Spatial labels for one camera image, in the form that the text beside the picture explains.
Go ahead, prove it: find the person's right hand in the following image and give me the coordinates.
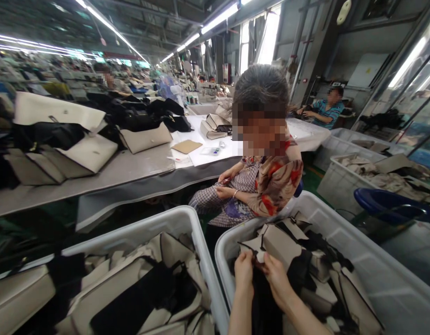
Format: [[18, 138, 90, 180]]
[[263, 253, 293, 302]]

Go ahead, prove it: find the person's left hand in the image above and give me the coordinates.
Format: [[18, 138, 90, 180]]
[[234, 250, 260, 289]]

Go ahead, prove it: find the black beige bag part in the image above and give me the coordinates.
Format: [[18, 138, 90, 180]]
[[238, 241, 271, 276]]

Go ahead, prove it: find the white plastic bin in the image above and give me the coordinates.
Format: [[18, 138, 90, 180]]
[[0, 205, 230, 335], [214, 190, 430, 335], [312, 127, 405, 172], [317, 153, 430, 210]]

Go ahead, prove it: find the blue plastic chair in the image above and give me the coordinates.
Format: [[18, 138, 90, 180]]
[[353, 187, 430, 229]]

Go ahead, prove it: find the brown cardboard piece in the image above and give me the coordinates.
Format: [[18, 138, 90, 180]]
[[171, 139, 204, 154]]

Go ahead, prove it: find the pile of beige leather scraps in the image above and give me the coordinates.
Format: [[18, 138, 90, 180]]
[[335, 153, 430, 205]]

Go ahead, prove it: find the long grey work table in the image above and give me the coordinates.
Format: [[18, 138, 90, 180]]
[[0, 104, 332, 233]]

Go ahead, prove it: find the beige handbag with stud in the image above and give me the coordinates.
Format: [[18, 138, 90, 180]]
[[60, 132, 119, 174], [117, 121, 173, 154]]

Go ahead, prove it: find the heap of black material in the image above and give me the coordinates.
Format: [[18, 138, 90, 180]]
[[358, 108, 406, 133]]

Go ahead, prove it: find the heap of black bags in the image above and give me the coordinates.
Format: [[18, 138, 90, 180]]
[[86, 92, 194, 134]]

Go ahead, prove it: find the white table fan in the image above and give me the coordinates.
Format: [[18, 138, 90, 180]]
[[155, 75, 186, 107]]

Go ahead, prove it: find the ceiling tube light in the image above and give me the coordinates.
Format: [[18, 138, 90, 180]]
[[74, 0, 150, 64], [388, 13, 430, 88], [200, 0, 252, 35]]

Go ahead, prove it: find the beige handbag with black edges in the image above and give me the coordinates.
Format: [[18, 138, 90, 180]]
[[4, 146, 67, 187]]

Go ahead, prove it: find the large beige flap handbag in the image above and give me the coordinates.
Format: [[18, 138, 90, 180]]
[[13, 91, 107, 136]]

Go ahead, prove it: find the white hanging oval object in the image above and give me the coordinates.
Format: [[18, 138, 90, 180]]
[[336, 0, 352, 26]]

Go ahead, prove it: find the beige handbag with black strap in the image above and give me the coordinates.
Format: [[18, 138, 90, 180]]
[[199, 113, 233, 141]]

